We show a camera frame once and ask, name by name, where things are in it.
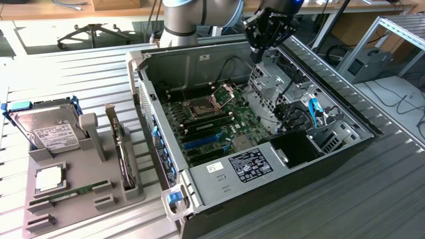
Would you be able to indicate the silver power supply unit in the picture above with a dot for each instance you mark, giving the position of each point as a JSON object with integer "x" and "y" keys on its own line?
{"x": 216, "y": 191}

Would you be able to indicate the silver disk bay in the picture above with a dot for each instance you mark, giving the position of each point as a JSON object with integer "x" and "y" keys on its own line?
{"x": 332, "y": 142}

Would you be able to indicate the blue disk caddy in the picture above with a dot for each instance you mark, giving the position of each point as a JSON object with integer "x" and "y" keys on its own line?
{"x": 20, "y": 106}

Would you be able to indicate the empty black RAM slot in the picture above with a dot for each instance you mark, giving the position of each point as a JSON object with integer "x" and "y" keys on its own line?
{"x": 204, "y": 117}
{"x": 205, "y": 120}

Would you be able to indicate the blue case release latch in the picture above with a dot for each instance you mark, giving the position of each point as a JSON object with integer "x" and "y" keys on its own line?
{"x": 173, "y": 198}

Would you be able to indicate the CPU socket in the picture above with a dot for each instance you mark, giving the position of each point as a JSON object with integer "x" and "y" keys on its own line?
{"x": 200, "y": 109}

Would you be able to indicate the brown cardboard box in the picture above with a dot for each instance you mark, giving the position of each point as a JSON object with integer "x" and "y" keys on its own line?
{"x": 116, "y": 4}

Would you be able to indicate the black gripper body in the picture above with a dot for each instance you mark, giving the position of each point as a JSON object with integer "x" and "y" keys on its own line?
{"x": 281, "y": 10}

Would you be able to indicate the silver drive cage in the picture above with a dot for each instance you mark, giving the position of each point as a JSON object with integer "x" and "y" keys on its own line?
{"x": 263, "y": 107}

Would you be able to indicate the grey controller box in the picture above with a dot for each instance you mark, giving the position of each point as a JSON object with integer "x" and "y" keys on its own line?
{"x": 372, "y": 67}

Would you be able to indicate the thin locking lever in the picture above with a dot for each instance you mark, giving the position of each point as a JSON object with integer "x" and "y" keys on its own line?
{"x": 183, "y": 93}

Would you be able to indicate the silver chipset heatsink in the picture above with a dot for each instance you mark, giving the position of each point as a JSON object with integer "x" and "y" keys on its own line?
{"x": 243, "y": 144}

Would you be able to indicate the low-profile graphics card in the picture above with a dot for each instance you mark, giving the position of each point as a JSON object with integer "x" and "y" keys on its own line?
{"x": 124, "y": 159}

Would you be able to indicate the metal socket cover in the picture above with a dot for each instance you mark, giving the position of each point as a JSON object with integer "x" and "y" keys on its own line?
{"x": 231, "y": 93}

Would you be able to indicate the green motherboard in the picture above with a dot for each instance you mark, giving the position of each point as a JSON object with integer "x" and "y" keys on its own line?
{"x": 245, "y": 117}

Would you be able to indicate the open black PC case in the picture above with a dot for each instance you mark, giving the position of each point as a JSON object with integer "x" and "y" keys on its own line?
{"x": 299, "y": 199}

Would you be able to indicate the aluminium slat table frame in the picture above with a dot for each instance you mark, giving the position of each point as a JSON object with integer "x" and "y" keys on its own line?
{"x": 408, "y": 27}

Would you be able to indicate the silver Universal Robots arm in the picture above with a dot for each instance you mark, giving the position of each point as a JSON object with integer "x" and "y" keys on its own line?
{"x": 179, "y": 20}

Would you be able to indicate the green RAM stick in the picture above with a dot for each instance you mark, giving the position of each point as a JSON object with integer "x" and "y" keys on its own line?
{"x": 75, "y": 191}

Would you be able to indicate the black office chair base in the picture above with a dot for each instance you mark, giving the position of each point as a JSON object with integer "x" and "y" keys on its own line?
{"x": 95, "y": 27}

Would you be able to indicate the silver CPU chip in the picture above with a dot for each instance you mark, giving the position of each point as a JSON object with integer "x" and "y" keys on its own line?
{"x": 50, "y": 179}

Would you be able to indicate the grey parts rack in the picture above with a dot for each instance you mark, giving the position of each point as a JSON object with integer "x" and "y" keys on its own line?
{"x": 83, "y": 171}

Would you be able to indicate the light wooden desk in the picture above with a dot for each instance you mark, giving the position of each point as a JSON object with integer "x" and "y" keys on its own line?
{"x": 365, "y": 7}
{"x": 34, "y": 13}

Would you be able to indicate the black RAM stick white label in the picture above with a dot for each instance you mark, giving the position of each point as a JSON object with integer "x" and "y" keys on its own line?
{"x": 207, "y": 125}

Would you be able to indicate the silver hard disk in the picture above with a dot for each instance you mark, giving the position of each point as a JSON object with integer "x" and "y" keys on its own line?
{"x": 50, "y": 134}

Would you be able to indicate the blue expansion slot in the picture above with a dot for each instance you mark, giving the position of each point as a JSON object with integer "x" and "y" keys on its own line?
{"x": 200, "y": 143}

